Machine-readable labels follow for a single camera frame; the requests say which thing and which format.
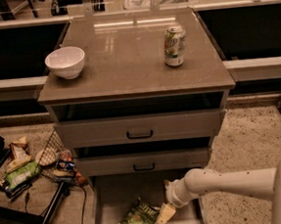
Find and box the black power cable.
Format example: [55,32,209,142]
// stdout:
[23,184,90,224]

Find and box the grey drawer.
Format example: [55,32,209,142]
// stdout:
[95,169,205,224]
[50,91,226,150]
[75,137,211,176]

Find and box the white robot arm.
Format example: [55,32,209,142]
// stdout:
[156,159,281,224]

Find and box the middle grey drawer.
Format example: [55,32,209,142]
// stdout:
[75,137,211,176]

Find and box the green white soda can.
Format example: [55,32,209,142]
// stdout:
[164,23,186,67]

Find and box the light green snack bag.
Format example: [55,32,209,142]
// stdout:
[6,161,40,190]

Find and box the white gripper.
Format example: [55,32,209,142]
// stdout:
[155,178,198,224]

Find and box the grey drawer cabinet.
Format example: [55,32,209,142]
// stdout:
[29,4,249,224]

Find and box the top grey drawer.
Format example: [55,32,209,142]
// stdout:
[50,91,226,150]

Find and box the blue snack package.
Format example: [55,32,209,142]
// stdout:
[56,160,74,172]

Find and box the white brown chip bag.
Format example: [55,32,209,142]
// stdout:
[6,137,31,174]

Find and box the white ceramic bowl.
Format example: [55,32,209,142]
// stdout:
[44,46,85,79]

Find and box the green jalapeno chip bag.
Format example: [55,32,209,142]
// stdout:
[118,198,160,224]

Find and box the bottom grey drawer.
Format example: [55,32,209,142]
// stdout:
[95,169,205,224]

